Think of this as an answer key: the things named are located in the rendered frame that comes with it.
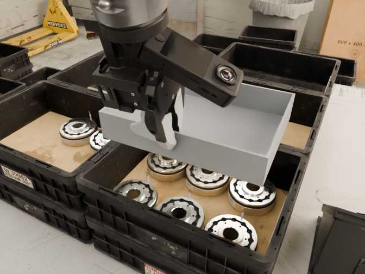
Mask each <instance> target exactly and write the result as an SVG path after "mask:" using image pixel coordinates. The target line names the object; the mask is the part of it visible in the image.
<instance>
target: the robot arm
mask: <svg viewBox="0 0 365 274"><path fill-rule="evenodd" d="M89 2H90V6H91V9H92V13H91V14H87V15H85V16H84V18H83V19H82V21H83V24H84V27H85V29H86V31H88V32H96V33H98V36H99V38H100V41H101V44H102V47H103V50H104V53H105V55H104V56H103V57H102V58H101V60H100V61H99V62H98V67H97V69H96V70H95V71H94V73H93V74H92V77H93V80H94V81H95V84H96V87H97V89H98V92H99V94H100V96H101V99H102V101H103V103H104V106H105V107H108V108H113V109H118V110H119V111H124V112H128V113H132V114H133V112H134V111H135V109H137V110H141V112H140V116H141V121H139V122H134V123H131V125H130V126H131V130H132V131H133V132H134V133H136V134H138V135H140V136H143V137H145V138H147V139H150V140H153V141H155V142H157V143H158V144H159V145H160V146H161V147H162V148H164V149H167V150H172V148H173V147H174V146H175V145H176V143H177V141H176V139H175V136H174V131H177V132H181V126H182V122H183V108H184V97H185V87H186V88H188V89H190V90H192V91H193V92H195V93H197V94H199V95H201V96H202V97H204V98H206V99H208V100H209V101H211V102H213V103H215V104H217V105H218V106H220V107H222V108H225V107H227V106H228V105H229V104H230V103H231V102H232V101H233V100H234V99H235V98H236V96H237V95H238V92H239V90H240V87H241V84H242V80H243V76H244V74H243V71H242V70H241V69H240V68H238V67H236V66H234V65H233V64H231V63H229V62H227V61H226V60H224V59H222V58H220V57H219V56H217V55H215V54H213V53H212V52H210V51H208V50H207V49H205V48H203V47H202V46H200V45H198V44H196V43H195V42H193V41H191V40H190V39H188V38H186V37H184V36H183V35H181V34H179V33H177V32H176V31H174V30H172V29H170V28H169V27H167V25H168V22H169V17H168V10H167V6H168V0H89ZM106 63H108V65H106V66H105V67H104V65H105V64H106ZM103 67H104V68H103ZM102 68H103V69H102ZM101 69H102V70H101ZM100 85H103V86H105V89H106V91H107V94H108V96H109V99H110V100H108V99H105V96H104V94H103V91H102V88H101V86H100Z"/></svg>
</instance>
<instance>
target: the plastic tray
mask: <svg viewBox="0 0 365 274"><path fill-rule="evenodd" d="M294 98H295V94H294V93H290V92H285V91H280V90H274V89H269V88H264V87H260V86H255V85H249V84H244V83H242V84H241V87H240V90H239V92H238V95H237V96H236V98H235V99H234V100H233V101H232V102H231V103H230V104H229V105H228V106H227V107H225V108H222V107H220V106H218V105H217V104H215V103H213V102H211V101H209V100H208V99H206V98H204V97H202V96H201V95H199V94H197V93H195V92H193V91H192V90H190V89H188V88H186V87H185V97H184V108H183V118H182V126H181V132H177V131H174V136H175V139H176V141H177V143H176V145H175V146H174V147H173V148H172V150H167V149H164V148H162V147H161V146H160V145H159V144H158V143H157V142H155V141H153V140H150V139H147V138H145V137H143V136H140V135H138V134H136V133H134V132H133V131H132V130H131V126H130V125H131V123H134V122H139V121H141V116H140V112H141V110H137V109H135V111H134V112H133V114H132V113H128V112H124V111H119V110H118V109H113V108H108V107H104V108H103V109H101V110H100V111H99V119H100V125H101V129H102V135H103V138H106V139H110V140H113V141H117V142H120V143H123V144H126V145H129V146H133V147H136V148H139V149H142V150H145V151H148V152H152V153H155V154H158V155H162V156H164V157H167V158H171V159H174V160H178V161H181V162H184V163H187V164H190V165H194V166H197V167H201V168H203V169H207V170H210V171H213V172H217V173H220V174H223V175H226V176H229V177H232V178H236V179H239V180H242V181H245V182H248V183H252V184H255V185H258V186H262V187H263V185H264V182H265V180H266V177H267V175H268V172H269V169H270V167H271V164H272V162H273V159H274V157H275V154H276V152H277V150H278V147H279V145H280V142H281V139H282V136H283V134H284V132H285V129H286V127H287V124H288V122H289V119H290V115H291V111H292V107H293V102H294Z"/></svg>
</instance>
